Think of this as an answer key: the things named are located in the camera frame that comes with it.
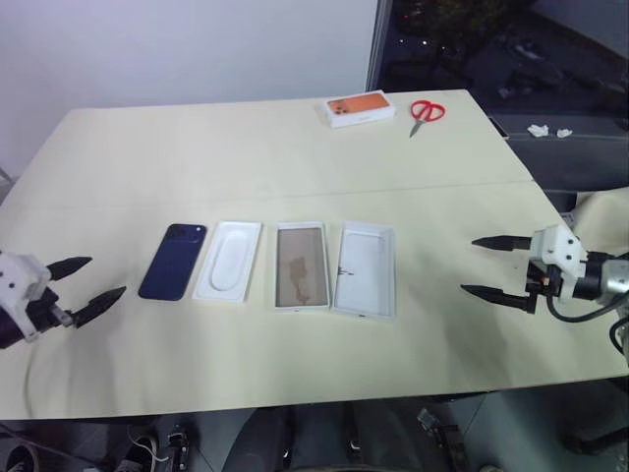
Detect dark blue smartphone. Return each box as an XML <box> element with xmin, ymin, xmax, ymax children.
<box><xmin>138</xmin><ymin>222</ymin><xmax>208</xmax><ymax>302</ymax></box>

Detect white box with orange phone print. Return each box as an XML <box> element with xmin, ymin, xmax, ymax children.
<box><xmin>324</xmin><ymin>89</ymin><xmax>398</xmax><ymax>131</ymax></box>

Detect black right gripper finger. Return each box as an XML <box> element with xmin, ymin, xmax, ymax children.
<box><xmin>460</xmin><ymin>283</ymin><xmax>535</xmax><ymax>314</ymax></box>
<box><xmin>471</xmin><ymin>235</ymin><xmax>535</xmax><ymax>253</ymax></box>

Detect white phone tray insert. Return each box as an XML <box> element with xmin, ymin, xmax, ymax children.
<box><xmin>192</xmin><ymin>219</ymin><xmax>263</xmax><ymax>308</ymax></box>

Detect grey side desk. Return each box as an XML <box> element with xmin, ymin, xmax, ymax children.
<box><xmin>484</xmin><ymin>110</ymin><xmax>629</xmax><ymax>198</ymax></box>

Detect black metal bracket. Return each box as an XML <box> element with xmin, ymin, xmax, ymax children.
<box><xmin>416</xmin><ymin>406</ymin><xmax>469</xmax><ymax>472</ymax></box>

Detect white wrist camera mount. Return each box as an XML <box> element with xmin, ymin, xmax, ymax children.
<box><xmin>0</xmin><ymin>251</ymin><xmax>53</xmax><ymax>343</ymax></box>
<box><xmin>529</xmin><ymin>224</ymin><xmax>589</xmax><ymax>299</ymax></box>

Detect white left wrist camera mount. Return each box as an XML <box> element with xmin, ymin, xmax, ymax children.
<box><xmin>0</xmin><ymin>251</ymin><xmax>53</xmax><ymax>343</ymax></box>

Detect grey window frame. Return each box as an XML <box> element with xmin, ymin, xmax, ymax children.
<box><xmin>365</xmin><ymin>0</ymin><xmax>395</xmax><ymax>94</ymax></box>

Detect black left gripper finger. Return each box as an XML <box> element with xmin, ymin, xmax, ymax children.
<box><xmin>73</xmin><ymin>287</ymin><xmax>128</xmax><ymax>328</ymax></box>
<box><xmin>46</xmin><ymin>256</ymin><xmax>93</xmax><ymax>282</ymax></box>

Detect white box lid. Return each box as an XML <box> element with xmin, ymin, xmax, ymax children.
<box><xmin>329</xmin><ymin>219</ymin><xmax>398</xmax><ymax>324</ymax></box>

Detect small black device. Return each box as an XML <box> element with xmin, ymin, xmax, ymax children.
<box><xmin>165</xmin><ymin>423</ymin><xmax>194</xmax><ymax>472</ymax></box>

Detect red handled scissors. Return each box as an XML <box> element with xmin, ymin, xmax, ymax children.
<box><xmin>408</xmin><ymin>99</ymin><xmax>448</xmax><ymax>138</ymax></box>

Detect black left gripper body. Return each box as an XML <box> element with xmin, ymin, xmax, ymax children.
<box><xmin>27</xmin><ymin>289</ymin><xmax>75</xmax><ymax>340</ymax></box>

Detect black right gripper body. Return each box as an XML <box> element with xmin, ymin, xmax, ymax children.
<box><xmin>523</xmin><ymin>259</ymin><xmax>561</xmax><ymax>316</ymax></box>

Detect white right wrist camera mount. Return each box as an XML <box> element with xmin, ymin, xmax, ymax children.
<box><xmin>529</xmin><ymin>224</ymin><xmax>589</xmax><ymax>299</ymax></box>

